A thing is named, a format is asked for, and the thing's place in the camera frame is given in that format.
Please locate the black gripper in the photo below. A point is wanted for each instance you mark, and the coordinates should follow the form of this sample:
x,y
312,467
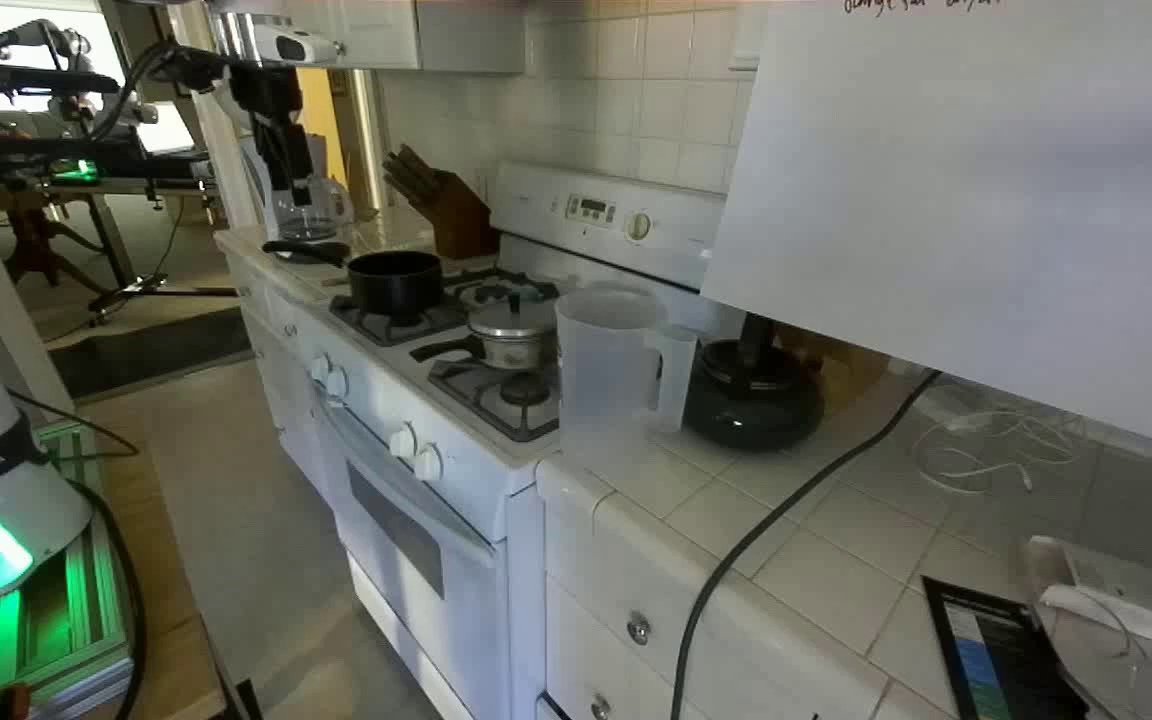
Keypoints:
x,y
273,107

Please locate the silver pot with lid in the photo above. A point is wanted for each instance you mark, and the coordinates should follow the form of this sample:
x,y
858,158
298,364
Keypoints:
x,y
514,326

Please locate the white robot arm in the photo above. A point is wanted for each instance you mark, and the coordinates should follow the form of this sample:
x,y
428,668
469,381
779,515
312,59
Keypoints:
x,y
259,59

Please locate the white gas stove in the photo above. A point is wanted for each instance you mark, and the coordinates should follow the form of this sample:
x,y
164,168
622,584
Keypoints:
x,y
427,437

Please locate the white stove knob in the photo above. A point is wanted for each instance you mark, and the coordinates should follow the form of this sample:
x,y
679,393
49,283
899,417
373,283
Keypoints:
x,y
428,467
403,440

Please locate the grey stove grate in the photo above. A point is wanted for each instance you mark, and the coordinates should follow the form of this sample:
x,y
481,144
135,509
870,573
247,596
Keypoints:
x,y
517,404

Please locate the white coffee maker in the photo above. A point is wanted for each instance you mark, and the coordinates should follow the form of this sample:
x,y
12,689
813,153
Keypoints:
x,y
304,212

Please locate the black saucepan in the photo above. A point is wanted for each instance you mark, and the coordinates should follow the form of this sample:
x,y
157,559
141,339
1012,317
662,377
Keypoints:
x,y
380,283

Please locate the wooden knife block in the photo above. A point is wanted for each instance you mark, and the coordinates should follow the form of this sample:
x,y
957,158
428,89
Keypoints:
x,y
446,200

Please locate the clear plastic pitcher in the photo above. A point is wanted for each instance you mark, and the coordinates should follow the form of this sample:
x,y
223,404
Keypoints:
x,y
622,360

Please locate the black round appliance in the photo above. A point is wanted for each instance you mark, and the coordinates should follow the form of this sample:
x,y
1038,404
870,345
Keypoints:
x,y
752,397

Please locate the white cabinet drawers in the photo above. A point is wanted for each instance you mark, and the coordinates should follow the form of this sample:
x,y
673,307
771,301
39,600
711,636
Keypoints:
x,y
626,648

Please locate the black tablet device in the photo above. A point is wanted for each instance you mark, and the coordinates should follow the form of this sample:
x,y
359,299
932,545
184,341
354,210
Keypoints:
x,y
999,656

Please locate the white charger with cable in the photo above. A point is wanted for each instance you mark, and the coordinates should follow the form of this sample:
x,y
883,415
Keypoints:
x,y
1095,584

